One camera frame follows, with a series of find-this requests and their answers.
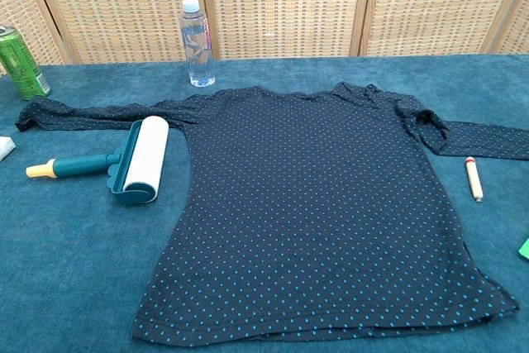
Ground teal lint roller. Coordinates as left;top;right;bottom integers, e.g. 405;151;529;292
25;115;170;208

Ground navy polka dot shirt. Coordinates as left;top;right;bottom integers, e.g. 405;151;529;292
15;82;529;340

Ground clear plastic water bottle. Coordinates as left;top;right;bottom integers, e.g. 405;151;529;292
180;0;217;88

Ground woven wooden folding screen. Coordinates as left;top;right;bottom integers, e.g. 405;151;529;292
0;0;529;77

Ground white red-tipped pen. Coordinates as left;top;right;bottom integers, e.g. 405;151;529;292
465;155;484;203

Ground teal carpet table cover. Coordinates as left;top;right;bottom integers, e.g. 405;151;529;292
0;53;529;353

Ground green drink can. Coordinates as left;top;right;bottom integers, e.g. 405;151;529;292
0;25;51;101

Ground small white tissue pack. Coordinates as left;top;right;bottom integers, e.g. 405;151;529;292
0;136;17;163

